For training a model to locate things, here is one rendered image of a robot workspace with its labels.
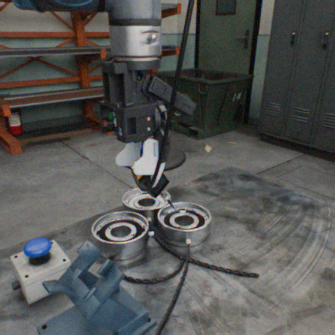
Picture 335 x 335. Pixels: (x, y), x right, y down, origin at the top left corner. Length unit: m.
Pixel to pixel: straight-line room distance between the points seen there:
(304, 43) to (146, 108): 3.04
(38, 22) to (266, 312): 4.16
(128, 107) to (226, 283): 0.32
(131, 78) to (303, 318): 0.42
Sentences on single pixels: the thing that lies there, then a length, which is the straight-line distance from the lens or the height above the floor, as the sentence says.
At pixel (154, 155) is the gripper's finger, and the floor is 0.98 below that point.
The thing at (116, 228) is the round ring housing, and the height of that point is 0.82.
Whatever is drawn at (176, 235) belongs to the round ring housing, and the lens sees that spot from 0.59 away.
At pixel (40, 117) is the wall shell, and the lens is 4.45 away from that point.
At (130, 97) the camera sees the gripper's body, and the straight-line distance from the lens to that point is 0.48.
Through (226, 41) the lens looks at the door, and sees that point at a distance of 4.67.
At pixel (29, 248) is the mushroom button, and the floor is 0.87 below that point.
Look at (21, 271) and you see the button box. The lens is 0.54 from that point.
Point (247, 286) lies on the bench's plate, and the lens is 0.55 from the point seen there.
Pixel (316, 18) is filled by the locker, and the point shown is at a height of 1.26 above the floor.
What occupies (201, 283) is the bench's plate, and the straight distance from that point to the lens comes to 0.54.
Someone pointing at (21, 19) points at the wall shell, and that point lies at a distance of 4.34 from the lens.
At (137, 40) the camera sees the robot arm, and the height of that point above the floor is 1.16.
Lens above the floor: 1.17
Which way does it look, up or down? 25 degrees down
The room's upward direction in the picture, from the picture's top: straight up
